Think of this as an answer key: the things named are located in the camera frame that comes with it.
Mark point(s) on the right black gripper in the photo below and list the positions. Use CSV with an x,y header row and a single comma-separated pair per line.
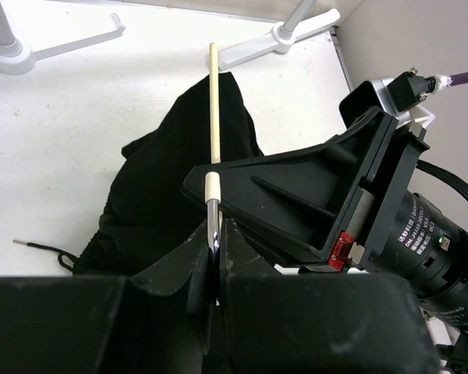
x,y
324,207

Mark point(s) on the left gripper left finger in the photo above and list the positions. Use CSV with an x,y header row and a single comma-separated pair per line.
x,y
155,322

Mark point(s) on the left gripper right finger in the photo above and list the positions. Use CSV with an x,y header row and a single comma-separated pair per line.
x,y
317,323

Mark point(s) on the cream wire hanger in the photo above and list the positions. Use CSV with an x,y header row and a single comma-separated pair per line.
x,y
212,190

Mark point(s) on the black trousers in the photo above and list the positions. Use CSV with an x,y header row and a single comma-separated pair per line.
x,y
146,216

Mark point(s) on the white clothes rack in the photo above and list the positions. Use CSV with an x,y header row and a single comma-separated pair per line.
x,y
18,56

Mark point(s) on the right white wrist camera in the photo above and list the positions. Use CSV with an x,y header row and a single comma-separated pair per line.
x,y
401,97

